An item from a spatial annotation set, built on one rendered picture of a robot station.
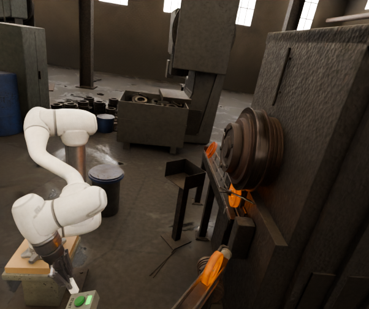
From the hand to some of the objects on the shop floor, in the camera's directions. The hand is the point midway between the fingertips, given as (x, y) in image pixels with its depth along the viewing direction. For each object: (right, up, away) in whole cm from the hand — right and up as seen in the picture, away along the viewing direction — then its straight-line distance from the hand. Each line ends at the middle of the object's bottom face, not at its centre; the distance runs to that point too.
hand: (72, 286), depth 100 cm
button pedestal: (-7, -66, +21) cm, 69 cm away
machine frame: (+106, -52, +94) cm, 151 cm away
